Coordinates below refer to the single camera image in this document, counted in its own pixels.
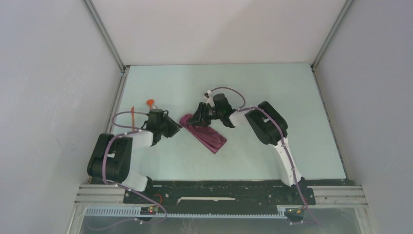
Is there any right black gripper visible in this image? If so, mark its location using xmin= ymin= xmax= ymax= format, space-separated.
xmin=188 ymin=101 xmax=224 ymax=126

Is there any maroon cloth napkin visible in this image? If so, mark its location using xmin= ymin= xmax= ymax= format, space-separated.
xmin=179 ymin=114 xmax=227 ymax=154

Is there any orange plastic spoon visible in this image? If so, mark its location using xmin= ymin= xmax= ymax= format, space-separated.
xmin=146 ymin=99 xmax=156 ymax=109

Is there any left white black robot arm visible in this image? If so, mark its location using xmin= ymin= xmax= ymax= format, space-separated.
xmin=87 ymin=108 xmax=182 ymax=203

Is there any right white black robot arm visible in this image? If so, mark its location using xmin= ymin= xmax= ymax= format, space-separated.
xmin=183 ymin=93 xmax=303 ymax=204

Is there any orange plastic knife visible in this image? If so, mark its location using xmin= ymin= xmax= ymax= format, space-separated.
xmin=131 ymin=106 xmax=135 ymax=131

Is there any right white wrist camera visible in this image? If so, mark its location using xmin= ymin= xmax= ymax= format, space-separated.
xmin=204 ymin=90 xmax=215 ymax=107

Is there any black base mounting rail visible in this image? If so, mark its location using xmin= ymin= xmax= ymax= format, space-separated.
xmin=123 ymin=180 xmax=316 ymax=214

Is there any white cable duct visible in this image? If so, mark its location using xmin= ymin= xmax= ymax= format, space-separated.
xmin=84 ymin=206 xmax=287 ymax=219

